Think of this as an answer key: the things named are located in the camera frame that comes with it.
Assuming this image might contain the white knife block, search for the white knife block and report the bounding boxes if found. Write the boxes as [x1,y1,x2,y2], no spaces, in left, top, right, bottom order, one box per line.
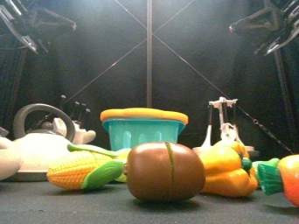
[51,117,98,145]

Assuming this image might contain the thin diagonal brace wire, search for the thin diagonal brace wire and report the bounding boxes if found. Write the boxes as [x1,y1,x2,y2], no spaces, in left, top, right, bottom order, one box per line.
[114,0,295,155]
[64,0,197,103]

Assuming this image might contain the black handled toy knife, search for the black handled toy knife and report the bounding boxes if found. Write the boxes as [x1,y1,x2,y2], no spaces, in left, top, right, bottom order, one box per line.
[71,101,82,121]
[80,108,92,127]
[58,94,68,112]

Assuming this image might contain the orange toy carrot green top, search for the orange toy carrot green top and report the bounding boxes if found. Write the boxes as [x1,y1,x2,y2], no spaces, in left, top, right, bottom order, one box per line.
[257,154,299,208]

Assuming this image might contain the white toy ladle black handle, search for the white toy ladle black handle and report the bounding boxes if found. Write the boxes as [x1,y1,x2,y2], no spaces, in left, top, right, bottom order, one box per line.
[201,104,215,154]

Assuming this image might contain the yellow toy bell pepper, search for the yellow toy bell pepper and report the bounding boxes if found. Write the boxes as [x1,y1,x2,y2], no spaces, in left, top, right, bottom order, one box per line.
[199,139,261,198]

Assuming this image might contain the teal basket orange rim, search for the teal basket orange rim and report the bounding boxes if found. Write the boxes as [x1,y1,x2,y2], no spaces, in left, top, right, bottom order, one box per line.
[99,107,190,152]

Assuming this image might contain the white toy spatula black handle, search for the white toy spatula black handle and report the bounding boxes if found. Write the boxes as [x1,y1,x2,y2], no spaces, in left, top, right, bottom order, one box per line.
[221,101,239,144]

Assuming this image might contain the yellow toy corn green husk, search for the yellow toy corn green husk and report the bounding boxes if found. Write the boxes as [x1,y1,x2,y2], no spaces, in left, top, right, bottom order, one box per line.
[46,143,127,191]

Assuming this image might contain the green vegetable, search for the green vegetable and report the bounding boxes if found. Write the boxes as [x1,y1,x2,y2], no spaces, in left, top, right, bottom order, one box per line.
[115,148,134,184]

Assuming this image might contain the grey vertical frame pole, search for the grey vertical frame pole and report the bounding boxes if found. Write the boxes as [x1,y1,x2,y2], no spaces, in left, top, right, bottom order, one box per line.
[146,0,154,109]

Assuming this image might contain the brown toy kiwi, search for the brown toy kiwi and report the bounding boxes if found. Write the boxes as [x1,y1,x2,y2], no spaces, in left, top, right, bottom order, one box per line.
[126,141,207,203]

